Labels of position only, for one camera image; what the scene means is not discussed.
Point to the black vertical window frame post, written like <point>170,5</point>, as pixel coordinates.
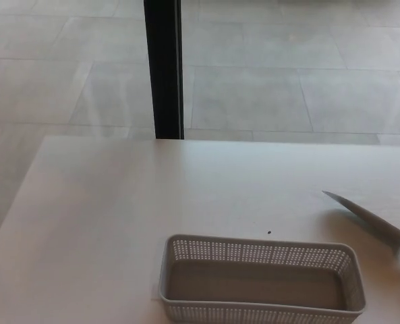
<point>164,67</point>

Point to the grey perforated plastic basket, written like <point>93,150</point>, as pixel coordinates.
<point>263,290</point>

